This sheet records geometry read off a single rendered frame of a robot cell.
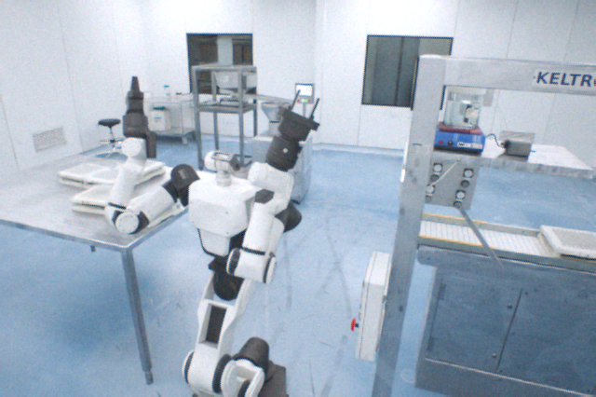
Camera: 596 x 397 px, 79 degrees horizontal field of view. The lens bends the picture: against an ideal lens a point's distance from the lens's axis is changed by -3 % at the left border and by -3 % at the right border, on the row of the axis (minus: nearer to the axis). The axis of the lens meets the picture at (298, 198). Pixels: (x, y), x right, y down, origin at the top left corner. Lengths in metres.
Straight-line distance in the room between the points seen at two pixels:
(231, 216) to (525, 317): 1.47
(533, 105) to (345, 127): 3.09
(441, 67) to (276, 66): 6.30
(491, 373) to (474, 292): 0.50
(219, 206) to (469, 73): 0.85
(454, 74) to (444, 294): 1.30
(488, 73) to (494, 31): 6.08
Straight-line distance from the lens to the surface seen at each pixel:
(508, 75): 0.95
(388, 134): 6.98
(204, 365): 1.55
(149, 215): 1.47
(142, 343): 2.23
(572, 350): 2.27
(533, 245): 2.05
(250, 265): 1.05
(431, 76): 0.93
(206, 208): 1.35
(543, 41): 7.20
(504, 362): 2.28
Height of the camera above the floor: 1.76
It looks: 22 degrees down
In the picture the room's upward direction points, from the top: 2 degrees clockwise
